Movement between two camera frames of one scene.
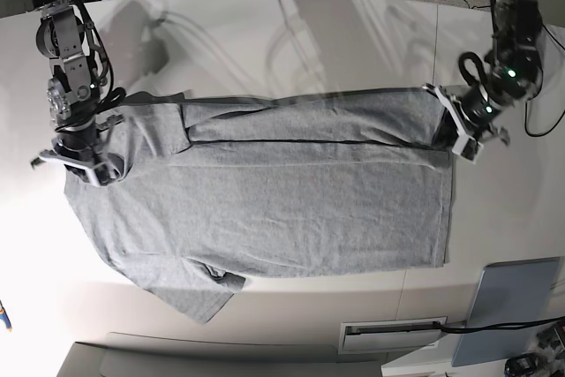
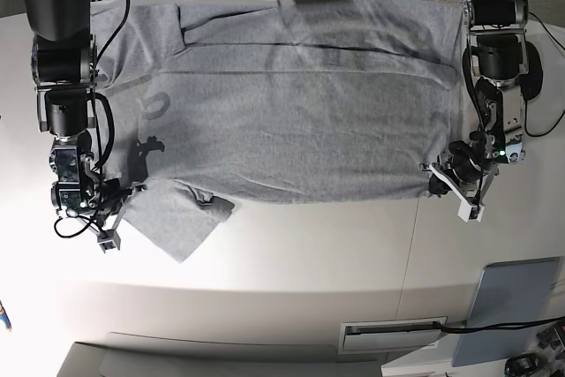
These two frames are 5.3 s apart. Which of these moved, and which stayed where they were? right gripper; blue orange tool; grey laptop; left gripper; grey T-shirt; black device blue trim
Moved: grey T-shirt; right gripper; left gripper
Stayed: grey laptop; blue orange tool; black device blue trim
